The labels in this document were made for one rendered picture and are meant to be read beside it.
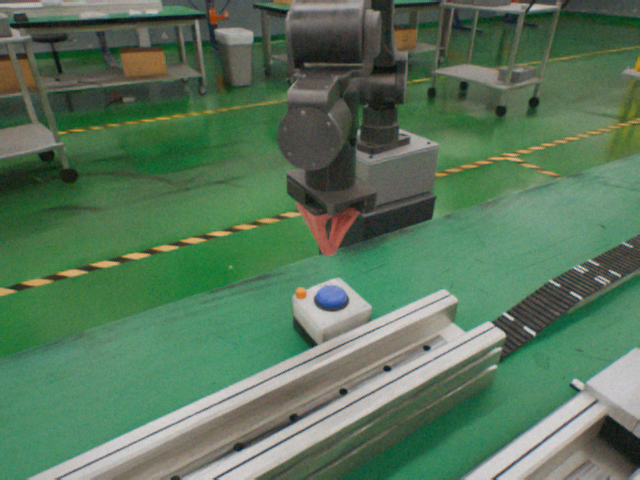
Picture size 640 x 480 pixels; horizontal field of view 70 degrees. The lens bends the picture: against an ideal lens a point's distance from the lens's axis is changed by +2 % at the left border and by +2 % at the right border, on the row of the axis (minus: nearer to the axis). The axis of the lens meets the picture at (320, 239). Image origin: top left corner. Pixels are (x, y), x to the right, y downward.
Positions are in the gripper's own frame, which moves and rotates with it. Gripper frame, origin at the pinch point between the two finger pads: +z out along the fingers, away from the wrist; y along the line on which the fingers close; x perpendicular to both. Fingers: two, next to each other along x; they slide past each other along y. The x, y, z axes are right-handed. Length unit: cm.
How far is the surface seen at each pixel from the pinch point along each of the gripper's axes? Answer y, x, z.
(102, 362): -11.0, -27.9, 14.6
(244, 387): 9.5, -15.8, 6.1
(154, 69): -459, 77, 62
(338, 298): 1.4, 0.6, 7.2
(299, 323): -2.1, -3.4, 12.3
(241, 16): -733, 285, 44
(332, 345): 9.2, -5.2, 6.1
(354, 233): -29.3, 24.9, 20.2
